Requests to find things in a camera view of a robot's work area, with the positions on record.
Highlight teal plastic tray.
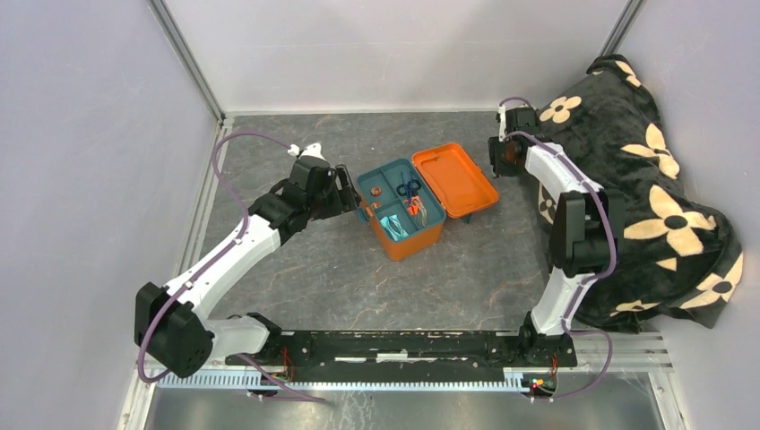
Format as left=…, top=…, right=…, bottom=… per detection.
left=358, top=159, right=447, bottom=244

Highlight teal sachet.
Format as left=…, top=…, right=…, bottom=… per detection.
left=380, top=214, right=409, bottom=242

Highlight orange medicine kit box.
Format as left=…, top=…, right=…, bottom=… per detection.
left=357, top=142, right=499, bottom=262

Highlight blue tweezers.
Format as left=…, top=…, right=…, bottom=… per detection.
left=401, top=173, right=412, bottom=207

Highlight black handled scissors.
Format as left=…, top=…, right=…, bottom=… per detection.
left=396, top=178, right=421, bottom=199

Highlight orange handled small scissors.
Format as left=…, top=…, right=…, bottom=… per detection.
left=405, top=195, right=428, bottom=228

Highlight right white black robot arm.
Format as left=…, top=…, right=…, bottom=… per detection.
left=488, top=104, right=625, bottom=366

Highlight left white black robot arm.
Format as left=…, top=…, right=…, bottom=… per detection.
left=134, top=156, right=360, bottom=378

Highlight black floral blanket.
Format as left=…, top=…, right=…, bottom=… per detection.
left=537, top=54, right=744, bottom=333

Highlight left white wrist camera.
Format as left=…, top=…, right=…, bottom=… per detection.
left=287, top=142, right=331, bottom=168

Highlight black mounting base rail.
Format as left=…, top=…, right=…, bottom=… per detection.
left=253, top=330, right=578, bottom=383

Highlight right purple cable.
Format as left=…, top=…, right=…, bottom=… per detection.
left=498, top=96, right=618, bottom=402

